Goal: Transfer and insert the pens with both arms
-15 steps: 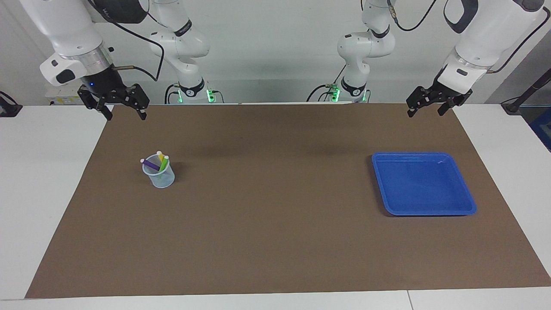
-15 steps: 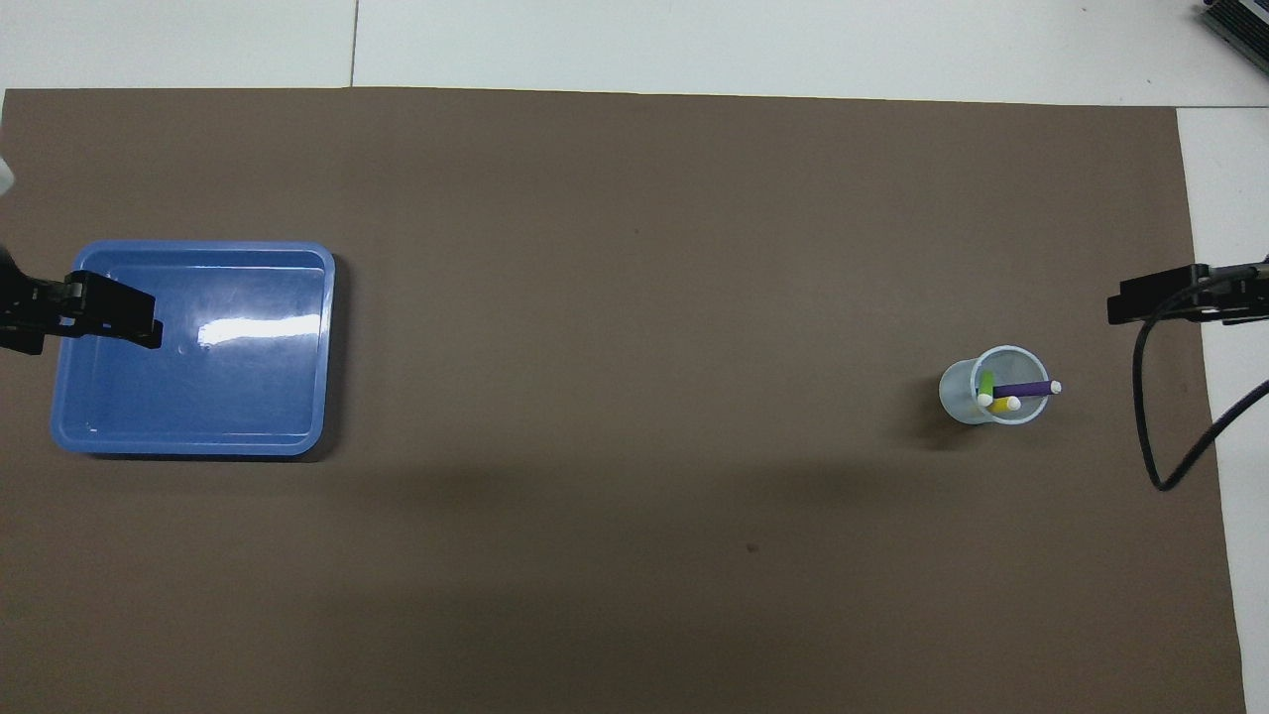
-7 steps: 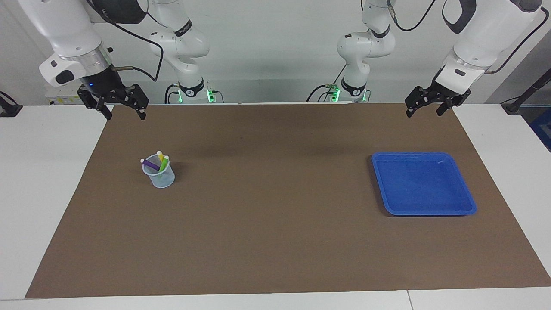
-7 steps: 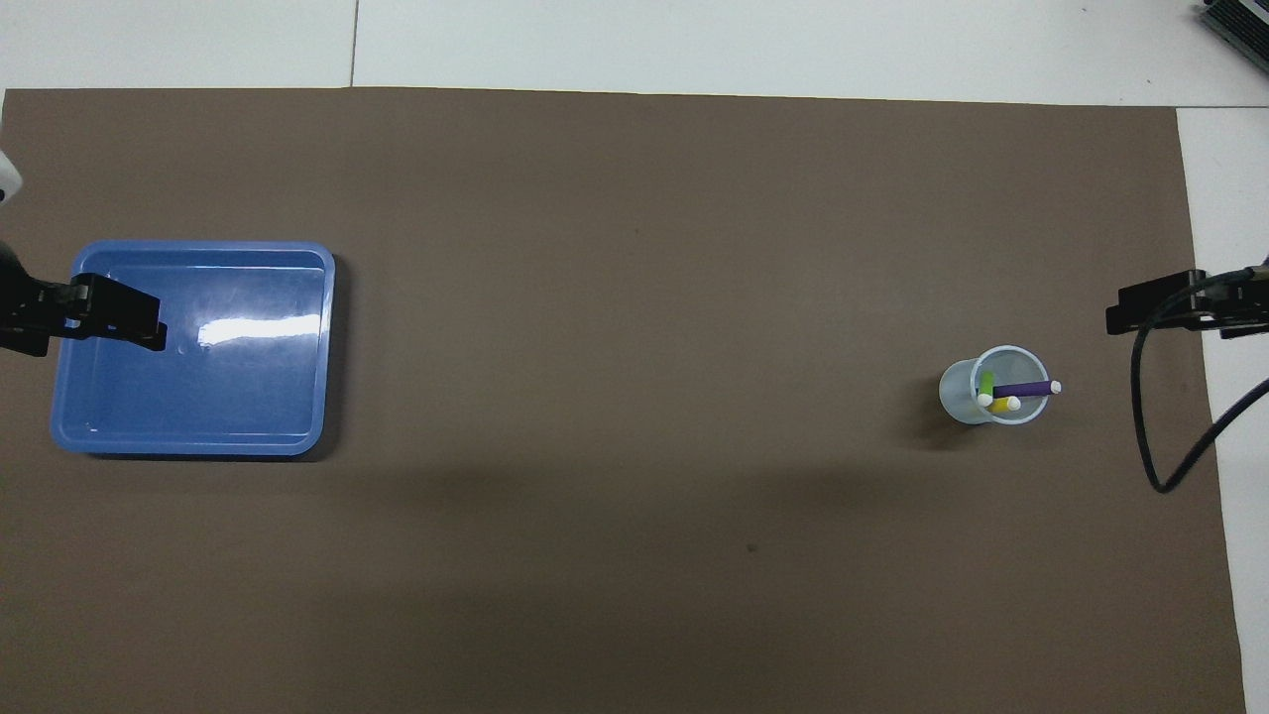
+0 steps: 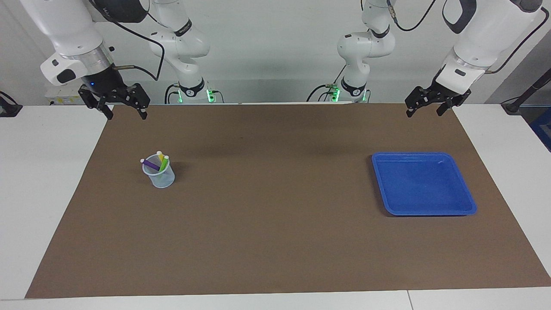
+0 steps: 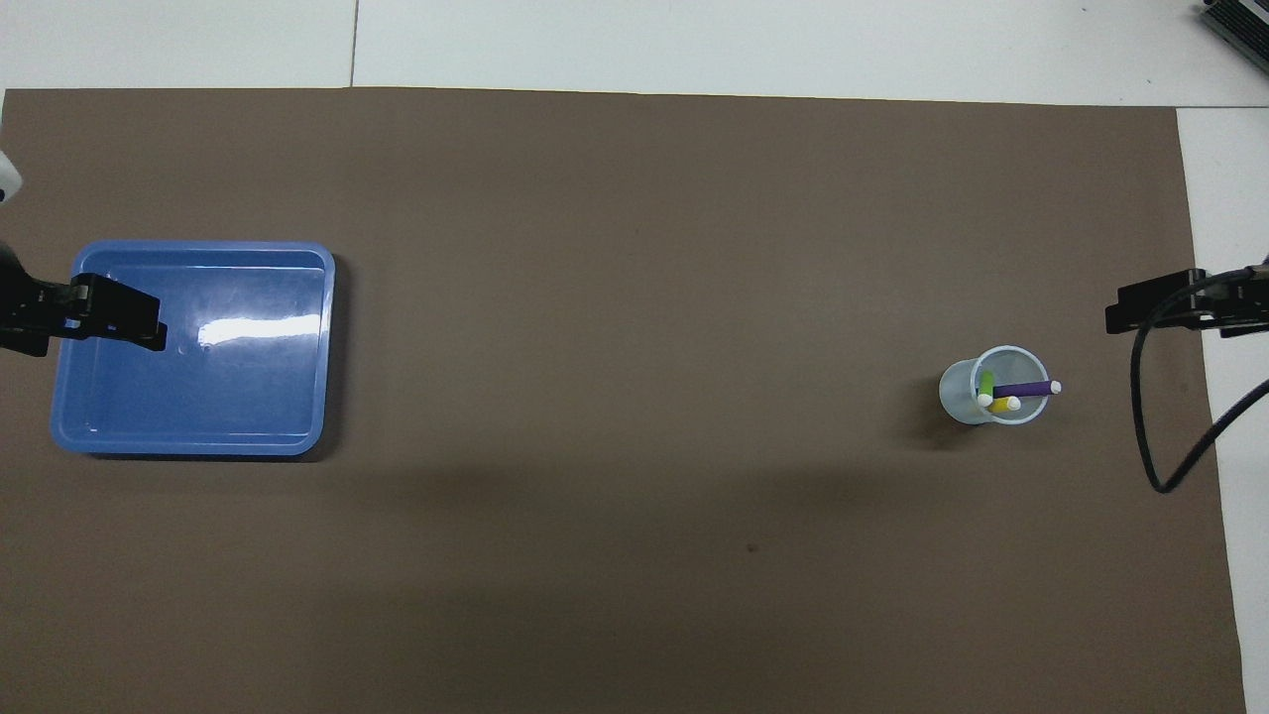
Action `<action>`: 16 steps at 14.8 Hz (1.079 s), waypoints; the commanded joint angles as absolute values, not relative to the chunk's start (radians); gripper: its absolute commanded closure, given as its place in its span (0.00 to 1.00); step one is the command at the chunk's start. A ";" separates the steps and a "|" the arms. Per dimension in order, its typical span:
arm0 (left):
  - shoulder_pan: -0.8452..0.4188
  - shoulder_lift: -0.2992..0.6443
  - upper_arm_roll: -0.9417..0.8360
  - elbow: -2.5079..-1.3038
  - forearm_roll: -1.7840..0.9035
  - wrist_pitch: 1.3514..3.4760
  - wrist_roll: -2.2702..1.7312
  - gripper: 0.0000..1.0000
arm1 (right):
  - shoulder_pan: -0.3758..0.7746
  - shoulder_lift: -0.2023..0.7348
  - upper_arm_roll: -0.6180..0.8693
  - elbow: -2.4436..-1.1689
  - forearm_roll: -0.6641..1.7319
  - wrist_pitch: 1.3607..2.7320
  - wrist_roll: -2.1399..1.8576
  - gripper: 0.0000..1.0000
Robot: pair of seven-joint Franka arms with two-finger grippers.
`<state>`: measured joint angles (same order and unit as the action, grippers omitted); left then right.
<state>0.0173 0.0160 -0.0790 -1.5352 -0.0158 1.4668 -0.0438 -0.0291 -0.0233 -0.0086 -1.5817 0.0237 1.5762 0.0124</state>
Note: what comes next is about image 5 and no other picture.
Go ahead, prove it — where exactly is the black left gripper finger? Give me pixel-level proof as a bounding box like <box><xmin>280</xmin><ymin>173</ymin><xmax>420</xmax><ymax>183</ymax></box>
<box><xmin>436</xmin><ymin>97</ymin><xmax>466</xmax><ymax>117</ymax></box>
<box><xmin>405</xmin><ymin>86</ymin><xmax>431</xmax><ymax>118</ymax></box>

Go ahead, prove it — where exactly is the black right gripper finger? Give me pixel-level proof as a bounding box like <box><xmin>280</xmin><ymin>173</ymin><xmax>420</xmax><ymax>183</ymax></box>
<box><xmin>124</xmin><ymin>83</ymin><xmax>151</xmax><ymax>120</ymax></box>
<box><xmin>78</xmin><ymin>85</ymin><xmax>114</xmax><ymax>121</ymax></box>

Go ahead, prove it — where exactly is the clear plastic cup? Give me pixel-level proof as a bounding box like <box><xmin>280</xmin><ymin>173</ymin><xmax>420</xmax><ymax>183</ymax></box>
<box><xmin>142</xmin><ymin>154</ymin><xmax>176</xmax><ymax>189</ymax></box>

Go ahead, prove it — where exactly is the blue plastic tray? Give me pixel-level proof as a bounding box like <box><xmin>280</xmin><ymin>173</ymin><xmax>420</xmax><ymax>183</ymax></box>
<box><xmin>371</xmin><ymin>152</ymin><xmax>477</xmax><ymax>216</ymax></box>

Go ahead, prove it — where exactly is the black stand pole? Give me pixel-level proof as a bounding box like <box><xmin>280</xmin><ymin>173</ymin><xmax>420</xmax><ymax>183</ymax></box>
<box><xmin>501</xmin><ymin>69</ymin><xmax>551</xmax><ymax>115</ymax></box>

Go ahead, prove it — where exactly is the blue box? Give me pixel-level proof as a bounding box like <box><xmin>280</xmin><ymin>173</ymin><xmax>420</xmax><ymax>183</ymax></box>
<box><xmin>532</xmin><ymin>108</ymin><xmax>551</xmax><ymax>152</ymax></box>

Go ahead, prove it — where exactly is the brown table mat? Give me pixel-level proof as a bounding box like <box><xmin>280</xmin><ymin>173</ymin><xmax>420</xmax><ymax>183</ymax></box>
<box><xmin>25</xmin><ymin>102</ymin><xmax>551</xmax><ymax>299</ymax></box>

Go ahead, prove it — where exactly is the black base cable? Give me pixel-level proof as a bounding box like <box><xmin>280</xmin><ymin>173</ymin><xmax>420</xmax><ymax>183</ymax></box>
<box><xmin>165</xmin><ymin>84</ymin><xmax>224</xmax><ymax>105</ymax></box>
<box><xmin>306</xmin><ymin>62</ymin><xmax>347</xmax><ymax>102</ymax></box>

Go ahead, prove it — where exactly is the white wall socket box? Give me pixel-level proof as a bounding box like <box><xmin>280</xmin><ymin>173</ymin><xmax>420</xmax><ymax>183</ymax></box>
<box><xmin>44</xmin><ymin>84</ymin><xmax>93</xmax><ymax>105</ymax></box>

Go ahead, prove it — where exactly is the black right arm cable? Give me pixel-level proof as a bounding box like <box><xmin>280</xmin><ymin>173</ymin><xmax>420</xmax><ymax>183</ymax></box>
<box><xmin>88</xmin><ymin>0</ymin><xmax>166</xmax><ymax>82</ymax></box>

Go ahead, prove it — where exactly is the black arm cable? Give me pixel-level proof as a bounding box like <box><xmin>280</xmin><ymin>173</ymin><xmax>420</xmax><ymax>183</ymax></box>
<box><xmin>88</xmin><ymin>0</ymin><xmax>166</xmax><ymax>82</ymax></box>
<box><xmin>385</xmin><ymin>0</ymin><xmax>549</xmax><ymax>74</ymax></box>

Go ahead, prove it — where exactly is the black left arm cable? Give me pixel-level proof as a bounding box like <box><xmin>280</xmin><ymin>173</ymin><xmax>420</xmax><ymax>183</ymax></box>
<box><xmin>385</xmin><ymin>0</ymin><xmax>549</xmax><ymax>74</ymax></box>

